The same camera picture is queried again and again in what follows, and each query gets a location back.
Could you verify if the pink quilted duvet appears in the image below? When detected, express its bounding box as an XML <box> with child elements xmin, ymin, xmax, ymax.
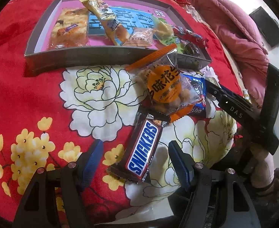
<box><xmin>166</xmin><ymin>0</ymin><xmax>270</xmax><ymax>110</ymax></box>

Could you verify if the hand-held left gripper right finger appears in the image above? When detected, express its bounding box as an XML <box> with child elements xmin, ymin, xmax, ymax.
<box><xmin>168</xmin><ymin>141</ymin><xmax>261</xmax><ymax>228</ymax></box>

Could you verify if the yellow rice cracker packet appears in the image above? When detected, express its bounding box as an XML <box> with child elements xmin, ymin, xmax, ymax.
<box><xmin>47</xmin><ymin>8</ymin><xmax>89</xmax><ymax>50</ymax></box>

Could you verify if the small gold candy packet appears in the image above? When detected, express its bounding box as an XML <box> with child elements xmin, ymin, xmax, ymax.
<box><xmin>204</xmin><ymin>76</ymin><xmax>220</xmax><ymax>86</ymax></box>

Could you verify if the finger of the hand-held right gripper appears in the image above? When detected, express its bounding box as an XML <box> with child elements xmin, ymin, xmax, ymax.
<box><xmin>206</xmin><ymin>83</ymin><xmax>226</xmax><ymax>105</ymax></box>
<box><xmin>219</xmin><ymin>85</ymin><xmax>253</xmax><ymax>111</ymax></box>

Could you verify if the person's right forearm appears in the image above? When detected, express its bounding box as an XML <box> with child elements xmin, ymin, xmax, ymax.
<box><xmin>251</xmin><ymin>167</ymin><xmax>279</xmax><ymax>219</ymax></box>

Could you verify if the long yellow bread packet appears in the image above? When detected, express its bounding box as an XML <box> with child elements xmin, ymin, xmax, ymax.
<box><xmin>79</xmin><ymin>0</ymin><xmax>133</xmax><ymax>47</ymax></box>

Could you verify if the small clear biscuit packet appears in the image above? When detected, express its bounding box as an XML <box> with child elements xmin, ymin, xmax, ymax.
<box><xmin>124</xmin><ymin>27</ymin><xmax>154</xmax><ymax>45</ymax></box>

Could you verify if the green jelly packet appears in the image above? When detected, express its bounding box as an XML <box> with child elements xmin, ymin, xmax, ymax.
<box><xmin>151</xmin><ymin>15</ymin><xmax>185</xmax><ymax>53</ymax></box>

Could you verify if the black box on floor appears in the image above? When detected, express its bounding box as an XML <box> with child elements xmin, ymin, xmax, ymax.
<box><xmin>249</xmin><ymin>7</ymin><xmax>279</xmax><ymax>48</ymax></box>

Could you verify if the person's right hand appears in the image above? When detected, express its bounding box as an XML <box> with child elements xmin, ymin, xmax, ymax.
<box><xmin>250</xmin><ymin>146</ymin><xmax>276</xmax><ymax>188</ymax></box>

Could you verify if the red floral blanket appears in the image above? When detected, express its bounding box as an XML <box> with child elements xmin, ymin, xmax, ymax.
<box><xmin>0</xmin><ymin>0</ymin><xmax>244</xmax><ymax>224</ymax></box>

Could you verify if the blue cookie packet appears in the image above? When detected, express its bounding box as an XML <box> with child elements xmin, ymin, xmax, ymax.
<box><xmin>181</xmin><ymin>72</ymin><xmax>217</xmax><ymax>118</ymax></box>

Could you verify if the shallow pink-lined cardboard box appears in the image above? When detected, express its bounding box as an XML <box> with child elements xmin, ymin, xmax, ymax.
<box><xmin>24</xmin><ymin>0</ymin><xmax>212</xmax><ymax>76</ymax></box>

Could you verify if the red cartoon snack packet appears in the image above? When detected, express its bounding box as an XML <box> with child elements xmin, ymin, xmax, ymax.
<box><xmin>171</xmin><ymin>25</ymin><xmax>209</xmax><ymax>49</ymax></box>

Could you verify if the brown chocolate bar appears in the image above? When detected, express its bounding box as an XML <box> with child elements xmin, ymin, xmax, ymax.
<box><xmin>107</xmin><ymin>106</ymin><xmax>171</xmax><ymax>184</ymax></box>

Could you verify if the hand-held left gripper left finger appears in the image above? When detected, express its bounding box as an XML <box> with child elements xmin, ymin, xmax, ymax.
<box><xmin>12</xmin><ymin>139</ymin><xmax>104</xmax><ymax>228</ymax></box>

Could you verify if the dark clear-wrapped cake packet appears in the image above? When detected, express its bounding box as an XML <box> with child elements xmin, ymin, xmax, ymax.
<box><xmin>181</xmin><ymin>41</ymin><xmax>202</xmax><ymax>56</ymax></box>

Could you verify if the orange peanut packet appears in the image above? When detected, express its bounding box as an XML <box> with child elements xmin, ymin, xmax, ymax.
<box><xmin>125</xmin><ymin>43</ymin><xmax>200</xmax><ymax>124</ymax></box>

